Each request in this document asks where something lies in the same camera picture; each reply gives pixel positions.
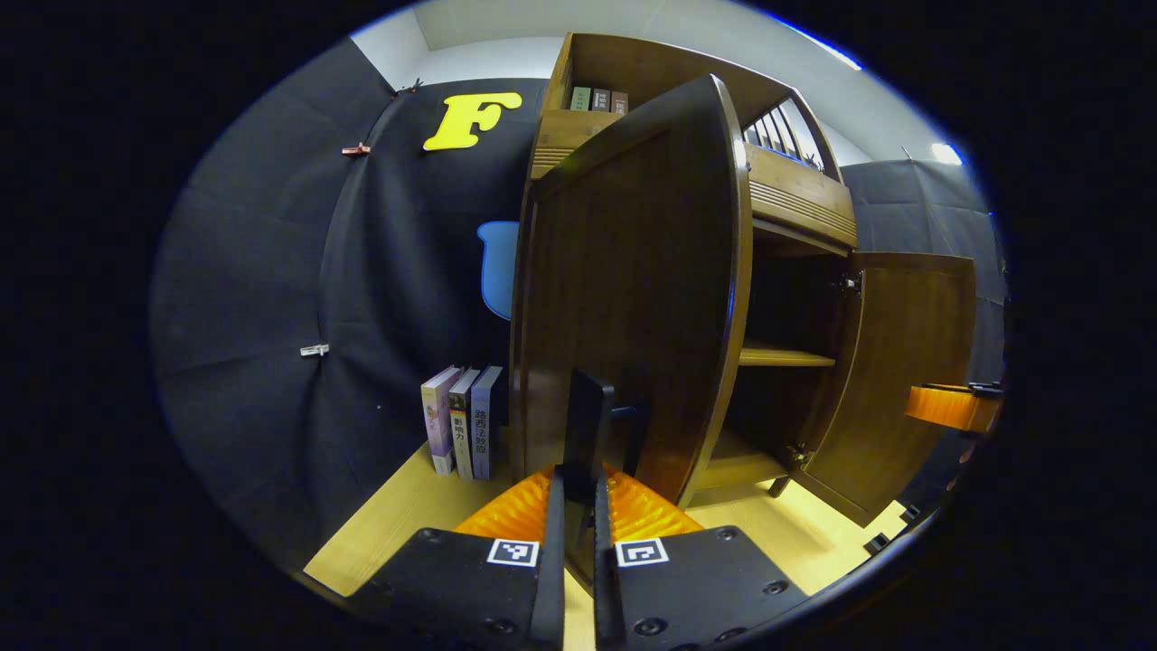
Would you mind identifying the wooden shoe cabinet door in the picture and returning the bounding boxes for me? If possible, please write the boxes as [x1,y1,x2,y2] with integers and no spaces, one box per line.
[794,251,979,529]
[509,74,754,513]

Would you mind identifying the black door handle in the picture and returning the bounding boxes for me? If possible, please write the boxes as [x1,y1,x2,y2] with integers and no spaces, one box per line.
[562,369,616,507]

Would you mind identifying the blue-purple book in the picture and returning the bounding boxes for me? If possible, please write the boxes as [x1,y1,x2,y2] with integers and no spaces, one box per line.
[470,364,507,482]

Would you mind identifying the wooden cabinet shelf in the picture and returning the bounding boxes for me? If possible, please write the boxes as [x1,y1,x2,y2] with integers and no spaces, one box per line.
[739,346,837,369]

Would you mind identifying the black backdrop cloth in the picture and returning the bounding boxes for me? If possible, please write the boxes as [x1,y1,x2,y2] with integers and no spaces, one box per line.
[149,36,1009,575]

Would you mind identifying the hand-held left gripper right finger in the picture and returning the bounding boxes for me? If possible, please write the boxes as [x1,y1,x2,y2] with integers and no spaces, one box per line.
[592,466,810,651]

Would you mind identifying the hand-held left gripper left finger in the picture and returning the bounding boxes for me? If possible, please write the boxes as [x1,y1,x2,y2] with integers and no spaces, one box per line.
[348,466,567,651]

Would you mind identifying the white and grey book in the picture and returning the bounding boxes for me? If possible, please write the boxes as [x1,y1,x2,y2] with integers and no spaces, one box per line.
[447,366,483,481]

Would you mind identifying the wooden double-door shoe cabinet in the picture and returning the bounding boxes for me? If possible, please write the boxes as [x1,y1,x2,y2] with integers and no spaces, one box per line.
[509,33,979,530]

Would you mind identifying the lilac book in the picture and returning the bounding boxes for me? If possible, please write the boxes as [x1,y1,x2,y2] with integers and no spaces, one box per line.
[420,364,464,477]

